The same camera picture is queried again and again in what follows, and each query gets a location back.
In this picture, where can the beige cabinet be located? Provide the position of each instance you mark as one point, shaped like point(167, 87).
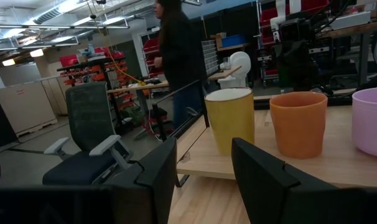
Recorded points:
point(26, 107)

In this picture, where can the tall yellow mug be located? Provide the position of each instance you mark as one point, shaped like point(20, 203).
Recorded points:
point(230, 124)

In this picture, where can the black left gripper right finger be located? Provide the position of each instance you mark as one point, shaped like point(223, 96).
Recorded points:
point(269, 193)

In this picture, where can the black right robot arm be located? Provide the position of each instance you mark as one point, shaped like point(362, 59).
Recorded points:
point(295, 62)

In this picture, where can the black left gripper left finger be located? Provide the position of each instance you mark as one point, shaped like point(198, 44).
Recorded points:
point(151, 183)

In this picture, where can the orange mug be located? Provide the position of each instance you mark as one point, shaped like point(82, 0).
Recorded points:
point(299, 127)

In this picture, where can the purple mug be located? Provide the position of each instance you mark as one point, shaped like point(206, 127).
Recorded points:
point(372, 124)

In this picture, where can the wooden shelf with black frame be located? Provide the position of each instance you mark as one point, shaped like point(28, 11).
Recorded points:
point(337, 165)

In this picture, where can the grey small-parts drawer cabinet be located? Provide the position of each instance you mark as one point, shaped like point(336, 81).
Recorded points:
point(209, 57)

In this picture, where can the rack with red bins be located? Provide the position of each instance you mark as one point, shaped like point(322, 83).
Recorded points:
point(95, 67)

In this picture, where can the dark office chair grey armrests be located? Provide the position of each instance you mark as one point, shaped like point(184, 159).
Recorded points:
point(89, 118)

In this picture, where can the blue storage bin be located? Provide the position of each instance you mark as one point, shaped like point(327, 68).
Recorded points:
point(233, 40)

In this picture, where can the wooden desk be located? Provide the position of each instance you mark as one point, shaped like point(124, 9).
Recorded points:
point(135, 87)

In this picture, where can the black aluminium table frame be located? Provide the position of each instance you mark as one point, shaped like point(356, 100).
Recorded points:
point(341, 99)

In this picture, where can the person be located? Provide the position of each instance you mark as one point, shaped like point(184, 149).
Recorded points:
point(182, 56)

